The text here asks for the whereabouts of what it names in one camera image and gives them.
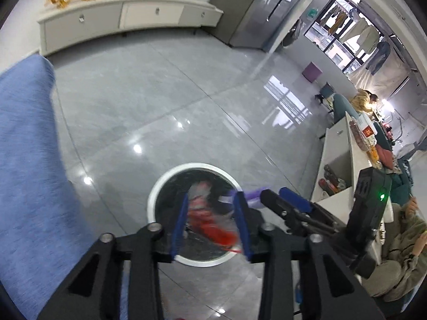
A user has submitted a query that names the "dark teal chair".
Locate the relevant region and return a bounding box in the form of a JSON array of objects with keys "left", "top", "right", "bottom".
[{"left": 318, "top": 83, "right": 335, "bottom": 105}]

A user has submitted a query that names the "white round bin black bag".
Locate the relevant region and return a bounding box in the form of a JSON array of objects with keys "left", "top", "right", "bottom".
[{"left": 147, "top": 162, "right": 244, "bottom": 268}]

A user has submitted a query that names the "grey steel fridge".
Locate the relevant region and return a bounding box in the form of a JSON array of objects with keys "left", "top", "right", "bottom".
[{"left": 210, "top": 0, "right": 317, "bottom": 53}]

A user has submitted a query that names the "blue denim hanging garment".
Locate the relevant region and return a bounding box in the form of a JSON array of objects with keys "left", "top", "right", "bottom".
[{"left": 367, "top": 42, "right": 392, "bottom": 74}]

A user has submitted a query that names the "white hanging shirt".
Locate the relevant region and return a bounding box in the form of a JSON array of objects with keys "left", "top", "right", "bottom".
[{"left": 350, "top": 20, "right": 381, "bottom": 55}]

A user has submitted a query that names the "red and clear plastic wrapper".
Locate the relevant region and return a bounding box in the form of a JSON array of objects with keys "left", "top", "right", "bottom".
[{"left": 187, "top": 180, "right": 242, "bottom": 252}]

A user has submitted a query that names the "dark hanging bag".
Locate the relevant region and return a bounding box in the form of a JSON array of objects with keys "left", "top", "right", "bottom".
[{"left": 283, "top": 18, "right": 303, "bottom": 46}]

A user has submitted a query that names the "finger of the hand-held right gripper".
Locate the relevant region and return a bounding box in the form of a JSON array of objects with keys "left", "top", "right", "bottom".
[
  {"left": 259, "top": 189, "right": 337, "bottom": 241},
  {"left": 279, "top": 187, "right": 347, "bottom": 230}
]

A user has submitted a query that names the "white TV cabinet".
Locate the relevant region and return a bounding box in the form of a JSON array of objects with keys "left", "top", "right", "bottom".
[{"left": 37, "top": 0, "right": 224, "bottom": 57}]

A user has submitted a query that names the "purple stool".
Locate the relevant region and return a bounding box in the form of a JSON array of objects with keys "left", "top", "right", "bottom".
[{"left": 301, "top": 62, "right": 323, "bottom": 83}]

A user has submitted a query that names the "yellow hanging garment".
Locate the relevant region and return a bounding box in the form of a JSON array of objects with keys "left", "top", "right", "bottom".
[{"left": 329, "top": 8, "right": 349, "bottom": 34}]

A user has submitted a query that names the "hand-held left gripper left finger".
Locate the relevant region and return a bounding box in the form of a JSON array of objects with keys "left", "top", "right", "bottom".
[{"left": 37, "top": 193, "right": 190, "bottom": 320}]

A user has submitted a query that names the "white cluttered desk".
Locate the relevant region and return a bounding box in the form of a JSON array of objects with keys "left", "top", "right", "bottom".
[{"left": 312, "top": 111, "right": 394, "bottom": 222}]

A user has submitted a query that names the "purple plastic wrapper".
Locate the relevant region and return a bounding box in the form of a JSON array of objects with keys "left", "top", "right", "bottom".
[{"left": 230, "top": 187, "right": 271, "bottom": 208}]

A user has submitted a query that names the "person's right forearm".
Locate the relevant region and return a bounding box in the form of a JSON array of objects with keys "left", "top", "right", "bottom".
[{"left": 362, "top": 259, "right": 419, "bottom": 302}]

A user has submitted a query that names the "balcony glass door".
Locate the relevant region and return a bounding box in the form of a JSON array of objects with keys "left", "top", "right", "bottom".
[{"left": 303, "top": 0, "right": 412, "bottom": 75}]

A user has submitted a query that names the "blue rug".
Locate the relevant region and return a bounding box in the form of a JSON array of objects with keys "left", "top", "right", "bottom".
[{"left": 0, "top": 54, "right": 129, "bottom": 320}]

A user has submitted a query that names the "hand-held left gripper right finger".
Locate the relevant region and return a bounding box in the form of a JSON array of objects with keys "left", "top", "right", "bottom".
[{"left": 233, "top": 191, "right": 386, "bottom": 320}]

